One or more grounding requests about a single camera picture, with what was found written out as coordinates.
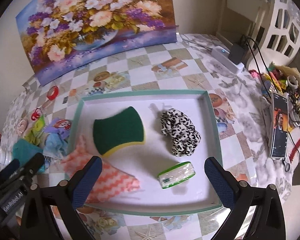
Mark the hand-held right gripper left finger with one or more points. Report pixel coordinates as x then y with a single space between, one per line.
87 182

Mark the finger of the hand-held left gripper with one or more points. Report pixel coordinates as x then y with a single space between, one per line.
32 165
8 172

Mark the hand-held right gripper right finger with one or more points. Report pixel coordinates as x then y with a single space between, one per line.
220 182

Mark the pink chevron cloth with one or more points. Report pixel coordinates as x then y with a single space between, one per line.
115 182

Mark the purple baby wipes packet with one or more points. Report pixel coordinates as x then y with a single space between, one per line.
61 125

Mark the green yellow sponge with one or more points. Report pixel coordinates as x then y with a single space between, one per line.
117 130

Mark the leopard print scrunchie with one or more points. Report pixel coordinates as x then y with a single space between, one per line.
180 132

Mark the teal-rimmed white tray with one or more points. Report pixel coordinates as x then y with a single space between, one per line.
152 155

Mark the teal plastic wipes box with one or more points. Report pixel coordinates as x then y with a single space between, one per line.
23 150

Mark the blue face mask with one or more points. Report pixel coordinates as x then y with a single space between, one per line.
53 142

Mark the red tape roll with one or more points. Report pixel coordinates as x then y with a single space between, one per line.
52 93

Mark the smartphone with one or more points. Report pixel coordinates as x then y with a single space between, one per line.
280 130

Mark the red zigzag ribbon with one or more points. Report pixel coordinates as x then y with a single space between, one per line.
298 143

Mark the pile of small clutter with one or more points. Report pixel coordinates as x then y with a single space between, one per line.
280 80

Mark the white power strip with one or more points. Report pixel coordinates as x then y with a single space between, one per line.
222 55

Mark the black power adapter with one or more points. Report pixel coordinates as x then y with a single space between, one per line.
237 52

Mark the flower painting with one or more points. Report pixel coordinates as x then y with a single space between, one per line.
95 17

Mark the white lattice plastic chair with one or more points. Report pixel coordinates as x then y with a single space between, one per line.
277 17

